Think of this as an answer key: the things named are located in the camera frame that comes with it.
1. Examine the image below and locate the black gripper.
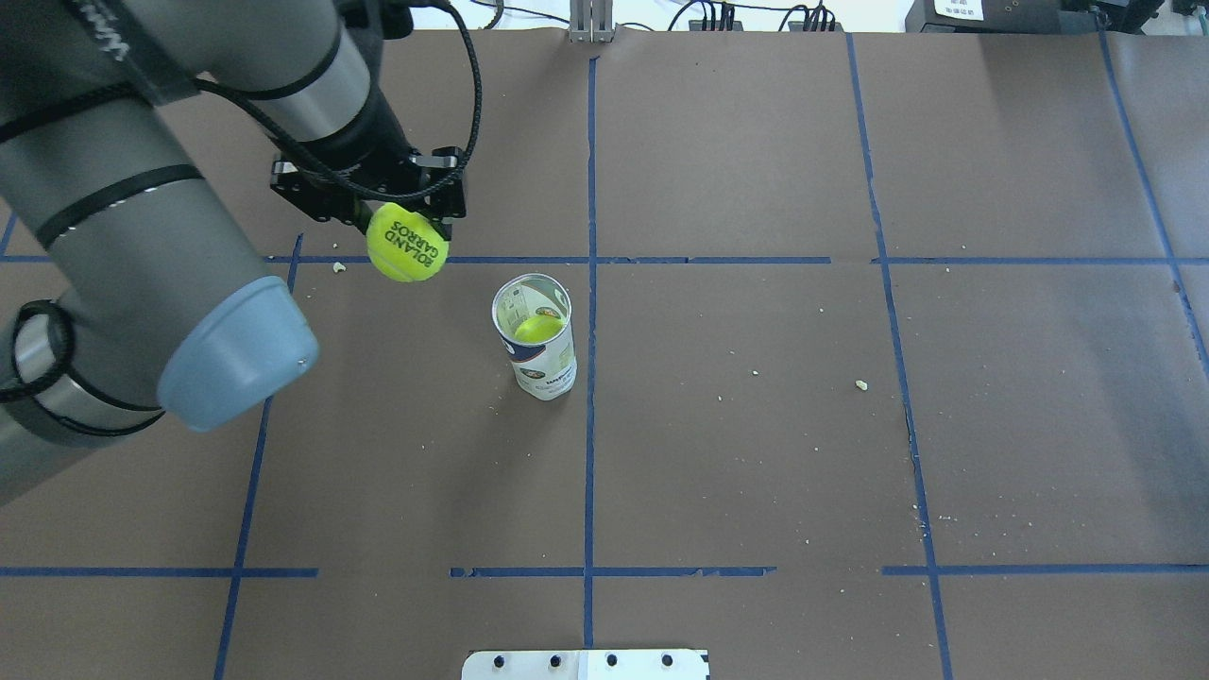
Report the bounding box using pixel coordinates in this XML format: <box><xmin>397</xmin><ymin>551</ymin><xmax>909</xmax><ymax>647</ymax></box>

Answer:
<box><xmin>268</xmin><ymin>90</ymin><xmax>468</xmax><ymax>244</ymax></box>

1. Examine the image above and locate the yellow tennis ball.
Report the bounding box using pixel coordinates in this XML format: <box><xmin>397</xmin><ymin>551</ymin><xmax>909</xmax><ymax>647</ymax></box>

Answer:
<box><xmin>366</xmin><ymin>203</ymin><xmax>450</xmax><ymax>282</ymax></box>

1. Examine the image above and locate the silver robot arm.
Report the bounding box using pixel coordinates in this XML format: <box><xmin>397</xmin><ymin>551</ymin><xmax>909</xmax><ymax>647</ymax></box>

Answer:
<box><xmin>1</xmin><ymin>1</ymin><xmax>481</xmax><ymax>502</ymax></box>

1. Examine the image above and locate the clear tennis ball can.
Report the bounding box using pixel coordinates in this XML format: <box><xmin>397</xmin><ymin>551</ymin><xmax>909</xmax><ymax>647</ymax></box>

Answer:
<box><xmin>488</xmin><ymin>273</ymin><xmax>577</xmax><ymax>400</ymax></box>

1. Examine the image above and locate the tennis ball inside can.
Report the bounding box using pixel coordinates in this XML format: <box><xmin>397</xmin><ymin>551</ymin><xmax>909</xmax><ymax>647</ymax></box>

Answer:
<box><xmin>513</xmin><ymin>315</ymin><xmax>566</xmax><ymax>346</ymax></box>

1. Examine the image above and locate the black computer box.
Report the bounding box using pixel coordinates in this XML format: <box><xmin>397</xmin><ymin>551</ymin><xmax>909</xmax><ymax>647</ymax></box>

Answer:
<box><xmin>904</xmin><ymin>1</ymin><xmax>1163</xmax><ymax>35</ymax></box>

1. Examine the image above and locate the aluminium frame post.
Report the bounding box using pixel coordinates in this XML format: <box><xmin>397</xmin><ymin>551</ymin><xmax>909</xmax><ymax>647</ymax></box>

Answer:
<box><xmin>569</xmin><ymin>0</ymin><xmax>617</xmax><ymax>44</ymax></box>

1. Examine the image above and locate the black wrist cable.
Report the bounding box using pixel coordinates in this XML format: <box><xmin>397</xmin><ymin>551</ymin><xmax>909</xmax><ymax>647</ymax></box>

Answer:
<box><xmin>0</xmin><ymin>0</ymin><xmax>484</xmax><ymax>407</ymax></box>

